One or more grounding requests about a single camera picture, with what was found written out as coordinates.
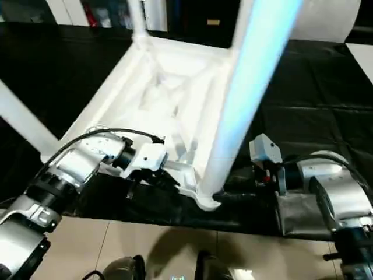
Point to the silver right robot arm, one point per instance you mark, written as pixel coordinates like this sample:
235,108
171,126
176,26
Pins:
335,186

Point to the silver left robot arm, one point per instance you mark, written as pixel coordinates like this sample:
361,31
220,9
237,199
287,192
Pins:
73,163

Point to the dark right robot foot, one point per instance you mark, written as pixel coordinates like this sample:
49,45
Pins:
209,266

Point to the dark robot foot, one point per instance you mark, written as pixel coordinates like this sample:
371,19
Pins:
209,266
122,268

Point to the dark left robot foot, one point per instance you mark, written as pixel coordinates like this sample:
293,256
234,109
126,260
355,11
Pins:
122,268

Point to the black table mat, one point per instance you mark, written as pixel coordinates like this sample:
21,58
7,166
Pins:
58,58

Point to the white flat board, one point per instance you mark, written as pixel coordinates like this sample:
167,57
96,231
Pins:
362,58

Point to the gold label sticker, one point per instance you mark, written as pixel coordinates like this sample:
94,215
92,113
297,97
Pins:
213,21

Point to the grey cushion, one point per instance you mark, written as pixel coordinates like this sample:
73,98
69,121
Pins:
326,20

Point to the black cabinet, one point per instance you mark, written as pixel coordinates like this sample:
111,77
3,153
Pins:
204,17

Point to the white glass-door cabinet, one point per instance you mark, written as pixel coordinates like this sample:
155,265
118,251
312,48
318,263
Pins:
73,8

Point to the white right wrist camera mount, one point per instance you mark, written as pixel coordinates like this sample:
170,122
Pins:
265,148

